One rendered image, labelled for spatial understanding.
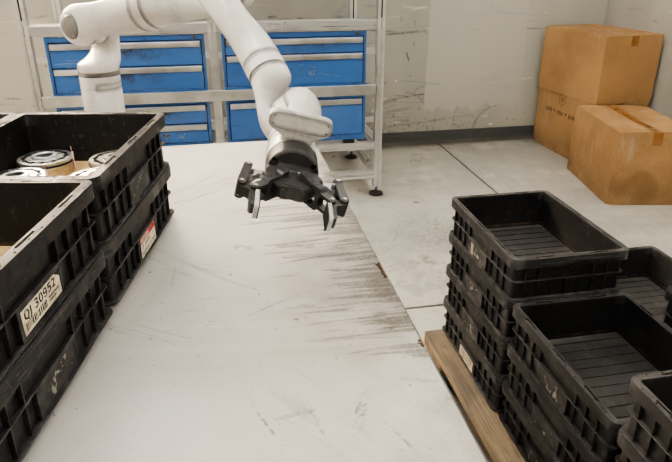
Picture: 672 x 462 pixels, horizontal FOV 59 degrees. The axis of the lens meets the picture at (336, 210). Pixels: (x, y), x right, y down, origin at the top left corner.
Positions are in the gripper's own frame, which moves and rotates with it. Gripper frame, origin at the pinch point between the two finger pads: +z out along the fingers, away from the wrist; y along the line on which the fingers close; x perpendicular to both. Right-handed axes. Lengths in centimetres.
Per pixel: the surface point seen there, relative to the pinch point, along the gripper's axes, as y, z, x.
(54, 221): 28.3, -1.7, -7.9
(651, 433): -63, 6, -24
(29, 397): 26.2, 13.2, -22.2
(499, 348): -65, -41, -53
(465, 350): -66, -56, -69
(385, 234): -72, -170, -108
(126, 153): 25.3, -29.3, -12.0
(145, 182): 22.8, -37.1, -21.7
